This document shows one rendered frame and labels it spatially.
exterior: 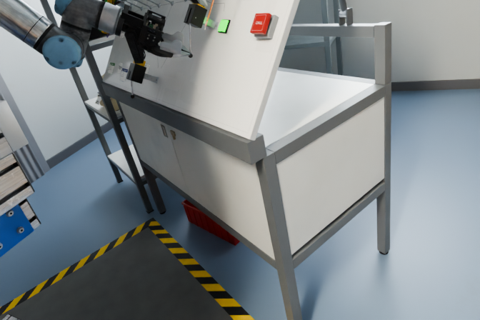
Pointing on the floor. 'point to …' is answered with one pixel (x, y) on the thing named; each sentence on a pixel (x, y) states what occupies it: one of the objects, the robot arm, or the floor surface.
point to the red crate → (196, 217)
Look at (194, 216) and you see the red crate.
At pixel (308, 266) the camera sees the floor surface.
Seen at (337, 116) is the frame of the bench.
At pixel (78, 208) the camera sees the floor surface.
